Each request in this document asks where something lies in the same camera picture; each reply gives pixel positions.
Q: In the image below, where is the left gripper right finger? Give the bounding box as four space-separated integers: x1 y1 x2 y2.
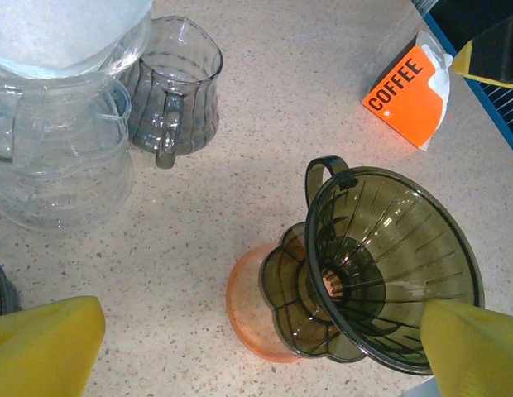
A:
420 299 513 397

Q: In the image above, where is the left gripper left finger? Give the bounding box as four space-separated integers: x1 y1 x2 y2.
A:
0 295 107 397

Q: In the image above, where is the white paper coffee filter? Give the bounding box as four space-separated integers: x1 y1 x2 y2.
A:
0 0 153 79
417 31 454 151

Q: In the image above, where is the smoke grey coffee dripper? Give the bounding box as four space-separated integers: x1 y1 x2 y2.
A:
0 255 22 319

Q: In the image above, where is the orange coffee filter box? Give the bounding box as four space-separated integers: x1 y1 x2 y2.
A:
362 31 454 152

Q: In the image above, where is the olive green coffee dripper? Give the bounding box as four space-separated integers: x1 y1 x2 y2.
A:
258 155 486 376

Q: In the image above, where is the clear plastic carafe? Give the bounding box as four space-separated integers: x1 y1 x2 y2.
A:
0 78 136 232

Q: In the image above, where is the smoke grey plastic carafe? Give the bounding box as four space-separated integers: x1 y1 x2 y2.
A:
119 15 223 170

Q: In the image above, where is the clear glass beaker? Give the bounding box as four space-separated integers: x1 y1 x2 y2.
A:
0 0 155 166

